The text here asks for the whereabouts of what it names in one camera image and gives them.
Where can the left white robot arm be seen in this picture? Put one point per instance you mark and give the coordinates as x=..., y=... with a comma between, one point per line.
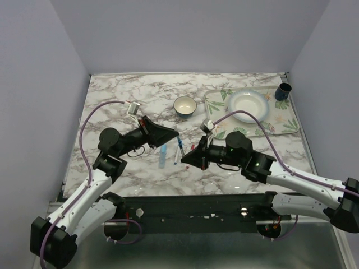
x=56, y=238

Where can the floral leaf serving tray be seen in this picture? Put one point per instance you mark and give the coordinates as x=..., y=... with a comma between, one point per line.
x=281, y=118

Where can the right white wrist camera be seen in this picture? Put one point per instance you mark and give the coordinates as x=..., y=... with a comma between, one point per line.
x=208, y=127

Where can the thin teal blue pen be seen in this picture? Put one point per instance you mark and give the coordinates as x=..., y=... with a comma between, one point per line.
x=180, y=146

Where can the white plate blue rim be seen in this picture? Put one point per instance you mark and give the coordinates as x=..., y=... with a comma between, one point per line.
x=250, y=101

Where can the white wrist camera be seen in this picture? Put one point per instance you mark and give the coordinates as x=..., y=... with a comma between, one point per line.
x=208, y=127
x=132, y=109

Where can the white pen blue tip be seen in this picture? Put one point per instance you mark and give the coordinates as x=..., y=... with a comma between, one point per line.
x=178, y=152

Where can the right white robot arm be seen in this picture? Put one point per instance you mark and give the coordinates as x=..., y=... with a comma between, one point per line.
x=323, y=198

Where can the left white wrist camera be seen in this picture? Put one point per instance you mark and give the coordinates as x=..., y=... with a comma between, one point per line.
x=132, y=109

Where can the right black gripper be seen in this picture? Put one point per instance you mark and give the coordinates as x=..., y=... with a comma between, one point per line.
x=196, y=157

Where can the teal bowl cream inside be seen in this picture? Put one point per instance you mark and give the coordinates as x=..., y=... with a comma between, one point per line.
x=185, y=106

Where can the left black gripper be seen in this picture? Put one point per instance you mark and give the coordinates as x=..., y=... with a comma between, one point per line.
x=157, y=134

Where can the dark blue cup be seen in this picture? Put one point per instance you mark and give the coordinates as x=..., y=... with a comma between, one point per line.
x=282, y=92

